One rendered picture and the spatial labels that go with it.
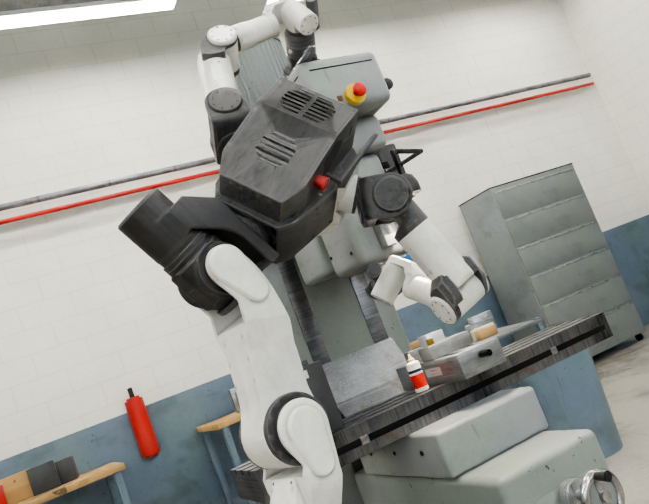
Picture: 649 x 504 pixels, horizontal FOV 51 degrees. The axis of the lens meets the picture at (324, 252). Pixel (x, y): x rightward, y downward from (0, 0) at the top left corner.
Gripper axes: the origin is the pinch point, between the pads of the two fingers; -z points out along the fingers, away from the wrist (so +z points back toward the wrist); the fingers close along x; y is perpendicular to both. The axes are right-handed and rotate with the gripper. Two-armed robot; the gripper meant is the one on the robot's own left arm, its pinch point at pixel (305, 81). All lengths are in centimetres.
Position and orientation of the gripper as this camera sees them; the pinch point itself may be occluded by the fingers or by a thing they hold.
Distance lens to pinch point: 219.4
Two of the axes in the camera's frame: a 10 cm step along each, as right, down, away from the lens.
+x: 9.3, -3.3, 1.7
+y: -3.6, -7.1, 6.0
